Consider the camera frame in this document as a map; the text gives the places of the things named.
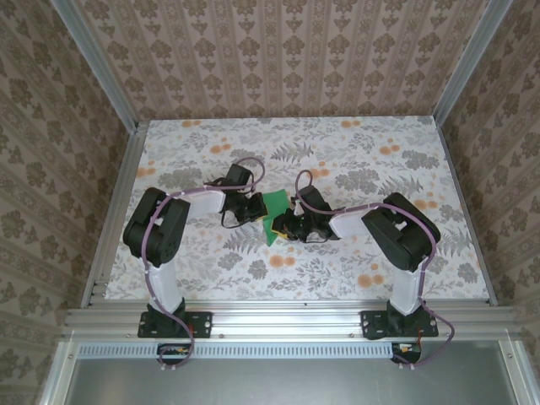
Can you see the green cloth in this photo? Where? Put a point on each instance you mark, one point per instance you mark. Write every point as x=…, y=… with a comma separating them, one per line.
x=276, y=202

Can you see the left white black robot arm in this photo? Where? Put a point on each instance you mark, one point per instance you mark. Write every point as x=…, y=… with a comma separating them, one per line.
x=166, y=287

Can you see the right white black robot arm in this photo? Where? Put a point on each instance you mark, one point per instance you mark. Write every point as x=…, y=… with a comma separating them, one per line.
x=405, y=291

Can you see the floral table cover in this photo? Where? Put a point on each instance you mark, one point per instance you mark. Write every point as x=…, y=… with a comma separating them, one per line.
x=337, y=139

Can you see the grey metal panel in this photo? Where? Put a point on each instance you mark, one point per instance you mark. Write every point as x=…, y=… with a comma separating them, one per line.
x=274, y=379

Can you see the black control board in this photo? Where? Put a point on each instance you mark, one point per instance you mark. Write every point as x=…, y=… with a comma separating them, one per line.
x=407, y=356
x=169, y=358

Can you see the aluminium cross rail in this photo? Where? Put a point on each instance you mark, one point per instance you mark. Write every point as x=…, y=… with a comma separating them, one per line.
x=287, y=320

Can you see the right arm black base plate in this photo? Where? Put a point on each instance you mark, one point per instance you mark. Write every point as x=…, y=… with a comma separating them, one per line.
x=371, y=325

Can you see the aluminium side rail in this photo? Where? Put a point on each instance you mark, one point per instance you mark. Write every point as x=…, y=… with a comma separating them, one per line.
x=464, y=211
x=128, y=169

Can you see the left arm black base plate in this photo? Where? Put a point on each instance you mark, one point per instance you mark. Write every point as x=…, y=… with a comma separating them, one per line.
x=202, y=325

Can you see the aluminium frame post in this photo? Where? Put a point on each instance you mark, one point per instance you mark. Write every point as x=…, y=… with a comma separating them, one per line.
x=468, y=59
x=97, y=67

